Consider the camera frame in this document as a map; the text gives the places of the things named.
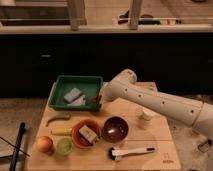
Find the wooden post left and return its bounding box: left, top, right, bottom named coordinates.
left=67, top=0, right=87, bottom=31

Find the grey sponge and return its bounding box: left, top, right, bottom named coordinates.
left=64, top=88, right=82, bottom=103

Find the purple bowl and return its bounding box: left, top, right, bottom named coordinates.
left=101, top=116, right=129, bottom=143

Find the orange bowl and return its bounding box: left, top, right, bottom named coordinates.
left=71, top=119, right=101, bottom=149

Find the yellow corn cob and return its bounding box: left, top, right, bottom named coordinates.
left=51, top=128, right=72, bottom=136

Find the white paper cup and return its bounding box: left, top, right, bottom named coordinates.
left=142, top=107, right=155, bottom=121

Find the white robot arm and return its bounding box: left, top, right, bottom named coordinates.
left=102, top=69, right=213, bottom=141

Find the white folded cloth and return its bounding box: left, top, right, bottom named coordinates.
left=70, top=95, right=86, bottom=106

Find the wooden post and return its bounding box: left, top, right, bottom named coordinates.
left=67, top=0, right=87, bottom=31
left=128, top=0, right=143, bottom=30

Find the white dish brush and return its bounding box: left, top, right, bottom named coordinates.
left=108, top=147, right=155, bottom=161

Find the tan sponge block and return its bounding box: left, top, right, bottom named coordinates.
left=79, top=125, right=99, bottom=144

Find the red yellow apple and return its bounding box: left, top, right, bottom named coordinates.
left=36, top=136, right=53, bottom=153

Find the black rod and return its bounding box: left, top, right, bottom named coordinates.
left=9, top=122, right=25, bottom=171

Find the small green cup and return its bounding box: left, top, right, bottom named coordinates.
left=56, top=138, right=72, bottom=155

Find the wooden post right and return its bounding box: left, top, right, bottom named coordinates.
left=128, top=0, right=143, bottom=30

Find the green plastic tray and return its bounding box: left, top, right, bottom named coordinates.
left=49, top=75, right=103, bottom=111

